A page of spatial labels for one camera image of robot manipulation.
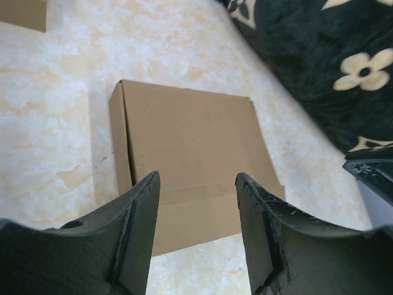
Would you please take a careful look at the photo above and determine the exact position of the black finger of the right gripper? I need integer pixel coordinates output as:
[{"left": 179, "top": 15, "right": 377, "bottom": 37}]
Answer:
[{"left": 343, "top": 159, "right": 392, "bottom": 205}]

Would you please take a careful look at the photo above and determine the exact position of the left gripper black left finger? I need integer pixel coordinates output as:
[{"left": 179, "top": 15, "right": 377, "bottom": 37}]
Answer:
[{"left": 1, "top": 171, "right": 160, "bottom": 294}]

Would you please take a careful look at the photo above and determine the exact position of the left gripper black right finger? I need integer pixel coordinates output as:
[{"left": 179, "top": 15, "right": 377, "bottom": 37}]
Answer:
[{"left": 235, "top": 173, "right": 392, "bottom": 294}]

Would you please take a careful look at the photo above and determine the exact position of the large folded brown cardboard box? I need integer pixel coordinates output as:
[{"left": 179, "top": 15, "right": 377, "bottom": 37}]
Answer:
[{"left": 0, "top": 0, "right": 47, "bottom": 33}]

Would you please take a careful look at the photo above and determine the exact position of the black plush flower-pattern pillow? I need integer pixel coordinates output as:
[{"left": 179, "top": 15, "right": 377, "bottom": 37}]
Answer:
[{"left": 222, "top": 0, "right": 392, "bottom": 154}]

